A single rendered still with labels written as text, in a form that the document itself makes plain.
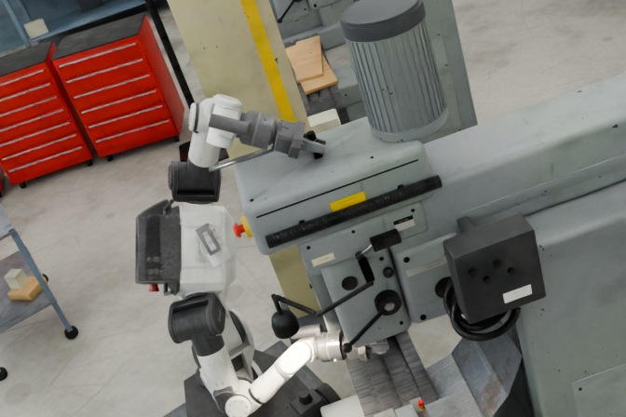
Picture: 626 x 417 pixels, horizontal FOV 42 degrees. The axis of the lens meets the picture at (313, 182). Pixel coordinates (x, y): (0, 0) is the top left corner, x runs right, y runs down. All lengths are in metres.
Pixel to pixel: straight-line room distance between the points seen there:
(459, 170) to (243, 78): 1.89
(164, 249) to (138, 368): 2.39
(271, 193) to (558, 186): 0.75
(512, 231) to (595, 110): 0.49
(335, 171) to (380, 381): 0.93
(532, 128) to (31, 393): 3.59
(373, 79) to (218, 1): 1.82
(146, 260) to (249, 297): 2.48
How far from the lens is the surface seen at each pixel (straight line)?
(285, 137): 2.02
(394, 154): 2.00
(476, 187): 2.13
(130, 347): 4.97
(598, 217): 2.21
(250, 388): 2.59
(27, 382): 5.18
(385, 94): 1.97
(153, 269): 2.46
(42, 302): 5.16
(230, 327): 3.00
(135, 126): 6.92
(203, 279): 2.47
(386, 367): 2.77
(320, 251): 2.09
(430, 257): 2.19
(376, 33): 1.90
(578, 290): 2.29
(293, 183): 2.00
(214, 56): 3.78
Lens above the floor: 2.89
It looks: 30 degrees down
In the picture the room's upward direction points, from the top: 19 degrees counter-clockwise
